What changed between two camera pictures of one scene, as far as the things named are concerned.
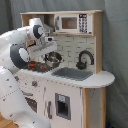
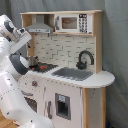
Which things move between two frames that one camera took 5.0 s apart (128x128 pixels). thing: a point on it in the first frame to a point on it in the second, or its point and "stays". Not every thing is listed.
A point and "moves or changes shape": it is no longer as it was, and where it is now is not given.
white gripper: [42, 47] to [22, 37]
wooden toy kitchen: [67, 88] stays
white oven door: [35, 98] stays
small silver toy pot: [53, 60] moves or changes shape
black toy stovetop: [41, 67] stays
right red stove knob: [34, 83] stays
